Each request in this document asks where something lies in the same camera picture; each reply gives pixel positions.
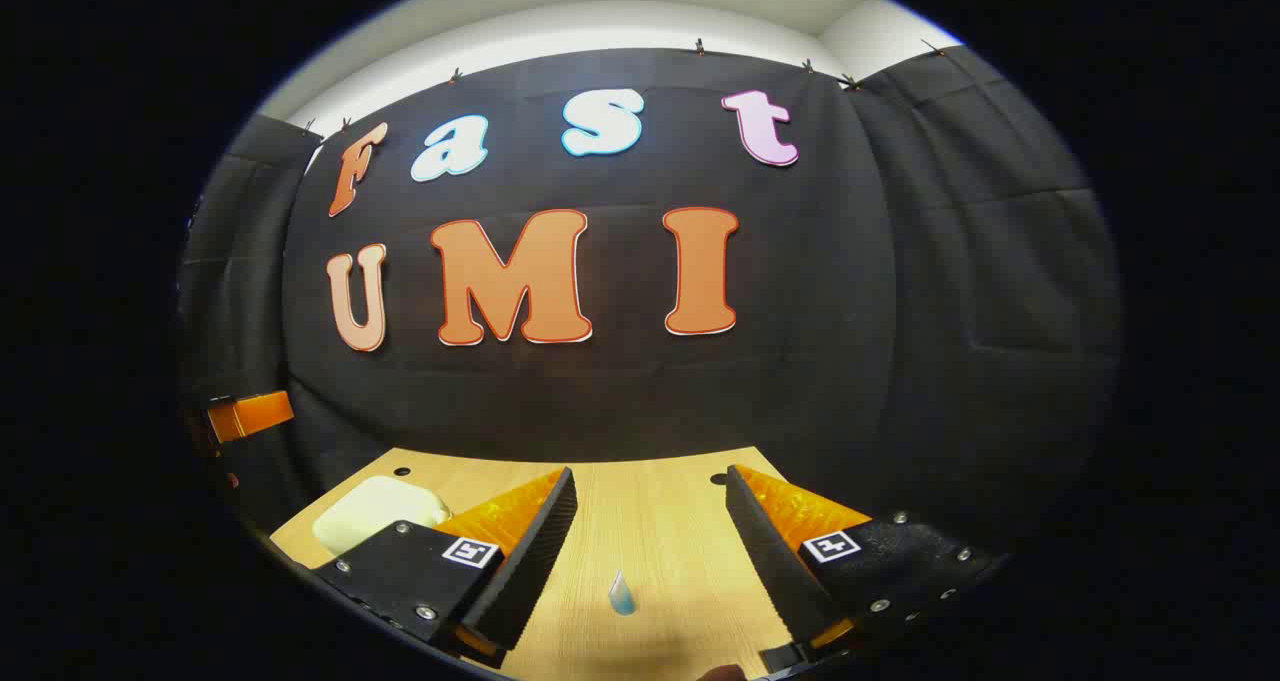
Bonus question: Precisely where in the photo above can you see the pale yellow small suitcase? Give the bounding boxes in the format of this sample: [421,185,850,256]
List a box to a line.
[312,475,453,559]

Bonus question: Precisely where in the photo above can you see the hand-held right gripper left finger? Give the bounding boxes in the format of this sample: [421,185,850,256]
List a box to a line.
[313,466,579,670]

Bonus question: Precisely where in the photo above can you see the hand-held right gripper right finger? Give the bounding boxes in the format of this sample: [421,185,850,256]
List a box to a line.
[724,464,1009,674]

